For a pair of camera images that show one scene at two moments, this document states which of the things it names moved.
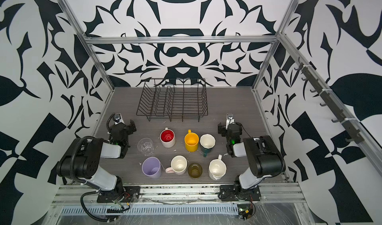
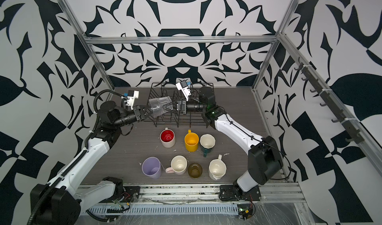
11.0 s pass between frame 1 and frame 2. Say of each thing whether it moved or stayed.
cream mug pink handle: stayed
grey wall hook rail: stayed
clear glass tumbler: moved
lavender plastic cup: stayed
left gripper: moved
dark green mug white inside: stayed
